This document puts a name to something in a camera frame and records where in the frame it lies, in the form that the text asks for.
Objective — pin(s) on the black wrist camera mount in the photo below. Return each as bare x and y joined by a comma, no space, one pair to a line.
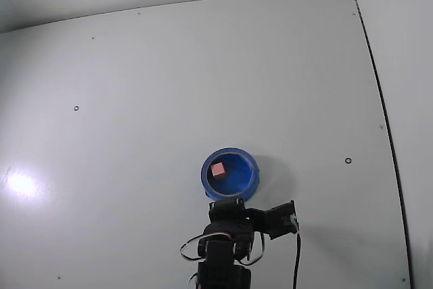
277,221

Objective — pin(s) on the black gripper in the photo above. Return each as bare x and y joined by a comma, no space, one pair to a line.
226,208

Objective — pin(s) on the pink cube block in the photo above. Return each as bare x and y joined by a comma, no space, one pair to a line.
217,169

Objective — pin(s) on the blue round bin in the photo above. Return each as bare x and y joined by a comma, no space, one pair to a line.
236,177

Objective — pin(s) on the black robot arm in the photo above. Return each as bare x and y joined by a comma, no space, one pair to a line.
220,265

